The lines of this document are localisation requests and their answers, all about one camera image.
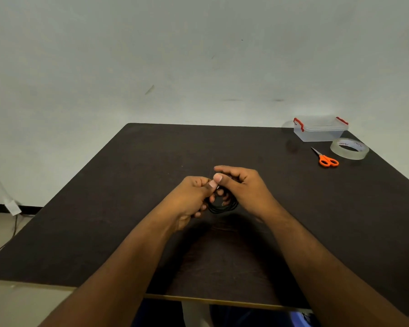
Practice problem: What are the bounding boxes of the person's right hand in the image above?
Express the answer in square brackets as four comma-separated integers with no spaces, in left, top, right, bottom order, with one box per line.
[212,165,285,223]

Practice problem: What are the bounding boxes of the person's left hand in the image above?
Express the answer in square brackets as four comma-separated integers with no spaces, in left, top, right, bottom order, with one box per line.
[156,176,219,233]

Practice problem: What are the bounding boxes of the black wired earphones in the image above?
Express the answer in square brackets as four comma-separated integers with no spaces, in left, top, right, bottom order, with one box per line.
[206,185,239,215]

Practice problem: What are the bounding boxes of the orange handled scissors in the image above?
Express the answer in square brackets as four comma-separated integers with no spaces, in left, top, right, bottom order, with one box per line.
[310,146,340,168]

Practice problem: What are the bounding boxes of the clear plastic box red latches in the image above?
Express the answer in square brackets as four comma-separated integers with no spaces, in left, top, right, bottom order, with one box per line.
[293,115,349,143]

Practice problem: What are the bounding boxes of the clear tape roll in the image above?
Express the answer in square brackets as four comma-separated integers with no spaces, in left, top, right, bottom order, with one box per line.
[329,137,370,161]

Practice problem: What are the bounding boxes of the person's right forearm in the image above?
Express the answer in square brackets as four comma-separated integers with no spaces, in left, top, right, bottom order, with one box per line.
[262,207,409,327]

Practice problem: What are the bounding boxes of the person's left forearm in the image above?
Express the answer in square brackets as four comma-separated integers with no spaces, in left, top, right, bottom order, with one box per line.
[37,209,178,327]

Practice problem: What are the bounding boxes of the dark blue trousers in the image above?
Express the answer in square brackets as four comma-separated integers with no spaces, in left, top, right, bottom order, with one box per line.
[130,298,295,327]

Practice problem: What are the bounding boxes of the blue plastic bin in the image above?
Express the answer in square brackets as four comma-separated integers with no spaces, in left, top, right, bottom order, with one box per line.
[289,311,315,327]

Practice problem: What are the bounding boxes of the black skirting board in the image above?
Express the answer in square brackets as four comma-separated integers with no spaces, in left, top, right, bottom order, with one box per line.
[0,203,44,216]

